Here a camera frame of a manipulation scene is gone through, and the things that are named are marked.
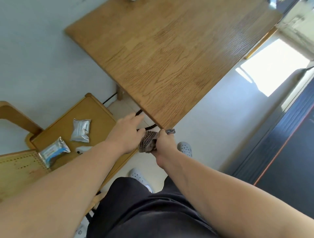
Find blue and white packet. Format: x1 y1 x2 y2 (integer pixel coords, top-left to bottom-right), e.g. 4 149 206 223
38 137 71 169

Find silver foil packet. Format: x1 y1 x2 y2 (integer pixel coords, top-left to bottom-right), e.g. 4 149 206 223
70 119 92 143

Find dark floor mat orange trim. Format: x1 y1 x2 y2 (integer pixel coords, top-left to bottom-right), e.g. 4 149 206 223
224 78 314 212

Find person's left hand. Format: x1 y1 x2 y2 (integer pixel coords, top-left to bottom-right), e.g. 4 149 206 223
105 113 146 155

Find person's left forearm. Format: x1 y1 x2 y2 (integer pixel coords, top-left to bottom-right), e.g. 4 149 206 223
0 140 123 238

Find black braided cable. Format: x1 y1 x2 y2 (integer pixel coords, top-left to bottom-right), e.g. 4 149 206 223
102 92 159 132

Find white door frame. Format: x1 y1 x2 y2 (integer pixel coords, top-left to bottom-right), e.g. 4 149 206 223
269 0 314 61

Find person's right forearm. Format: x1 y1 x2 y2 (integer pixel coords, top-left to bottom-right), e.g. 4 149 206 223
156 153 314 238

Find striped brown grey cloth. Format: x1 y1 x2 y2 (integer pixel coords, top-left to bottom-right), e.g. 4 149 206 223
138 128 176 154

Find wooden chair with cane back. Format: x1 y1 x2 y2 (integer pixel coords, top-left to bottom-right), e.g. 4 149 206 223
0 93 138 222

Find white printed bag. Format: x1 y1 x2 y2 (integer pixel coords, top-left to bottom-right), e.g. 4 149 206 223
73 216 92 238

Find black shorts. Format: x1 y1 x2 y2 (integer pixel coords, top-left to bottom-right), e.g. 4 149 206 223
86 177 219 238

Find white perforated clog shoe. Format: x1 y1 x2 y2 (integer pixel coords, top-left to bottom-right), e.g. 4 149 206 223
129 168 154 194
177 141 193 157

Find small white device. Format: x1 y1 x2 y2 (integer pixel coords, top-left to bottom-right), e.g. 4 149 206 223
75 146 94 155

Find person's right hand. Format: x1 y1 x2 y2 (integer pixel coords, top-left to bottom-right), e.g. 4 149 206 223
151 129 178 170

